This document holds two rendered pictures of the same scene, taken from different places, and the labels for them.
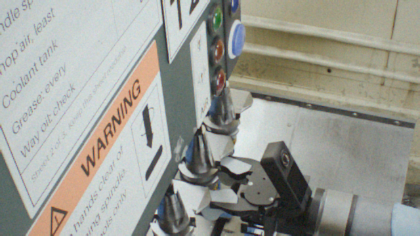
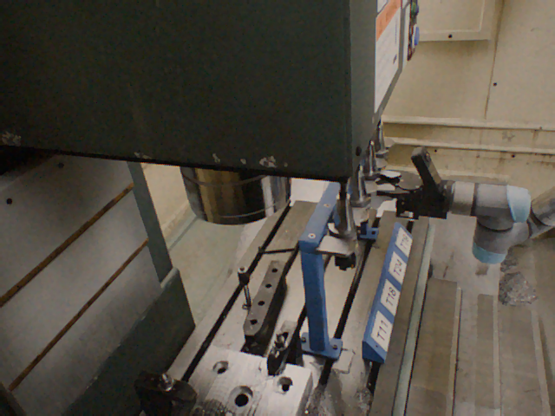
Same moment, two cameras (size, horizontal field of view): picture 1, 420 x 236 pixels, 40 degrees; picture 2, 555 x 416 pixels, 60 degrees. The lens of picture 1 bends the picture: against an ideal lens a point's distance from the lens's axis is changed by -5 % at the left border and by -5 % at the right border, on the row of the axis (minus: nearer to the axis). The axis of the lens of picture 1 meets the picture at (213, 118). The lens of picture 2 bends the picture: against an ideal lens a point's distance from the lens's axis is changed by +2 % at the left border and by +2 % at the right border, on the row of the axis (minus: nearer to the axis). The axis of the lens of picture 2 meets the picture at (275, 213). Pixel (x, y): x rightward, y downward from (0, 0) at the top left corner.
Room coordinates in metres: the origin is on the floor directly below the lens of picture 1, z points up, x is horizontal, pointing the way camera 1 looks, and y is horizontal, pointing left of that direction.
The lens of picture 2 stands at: (-0.37, 0.18, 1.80)
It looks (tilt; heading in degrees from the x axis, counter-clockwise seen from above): 35 degrees down; 4
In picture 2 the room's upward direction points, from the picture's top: 8 degrees counter-clockwise
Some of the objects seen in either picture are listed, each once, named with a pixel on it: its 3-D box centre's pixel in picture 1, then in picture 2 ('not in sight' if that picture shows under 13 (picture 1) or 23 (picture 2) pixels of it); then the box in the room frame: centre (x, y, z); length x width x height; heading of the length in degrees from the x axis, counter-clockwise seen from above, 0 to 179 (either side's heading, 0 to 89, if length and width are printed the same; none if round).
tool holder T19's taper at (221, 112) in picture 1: (220, 99); (376, 136); (0.70, -0.01, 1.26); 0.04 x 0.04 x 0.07
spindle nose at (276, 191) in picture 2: not in sight; (235, 162); (0.24, 0.28, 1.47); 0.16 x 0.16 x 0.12
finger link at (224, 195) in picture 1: (209, 206); (375, 198); (0.56, 0.01, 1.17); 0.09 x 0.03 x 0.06; 85
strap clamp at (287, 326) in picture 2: not in sight; (283, 354); (0.29, 0.26, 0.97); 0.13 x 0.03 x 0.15; 159
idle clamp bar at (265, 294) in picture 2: not in sight; (266, 303); (0.49, 0.30, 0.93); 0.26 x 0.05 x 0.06; 164
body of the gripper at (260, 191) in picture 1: (280, 206); (422, 196); (0.56, -0.09, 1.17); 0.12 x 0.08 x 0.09; 69
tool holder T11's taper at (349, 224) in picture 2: not in sight; (343, 211); (0.40, 0.10, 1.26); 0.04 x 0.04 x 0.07
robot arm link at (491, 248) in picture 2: not in sight; (496, 235); (0.51, -0.26, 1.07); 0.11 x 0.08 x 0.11; 116
